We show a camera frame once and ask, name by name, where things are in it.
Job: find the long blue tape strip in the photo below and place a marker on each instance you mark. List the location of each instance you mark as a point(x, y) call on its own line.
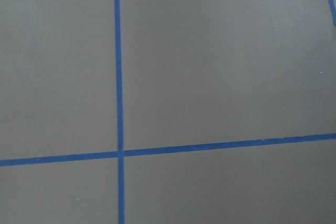
point(120, 130)

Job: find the crossing blue tape strip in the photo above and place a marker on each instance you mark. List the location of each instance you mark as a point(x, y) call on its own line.
point(165, 150)

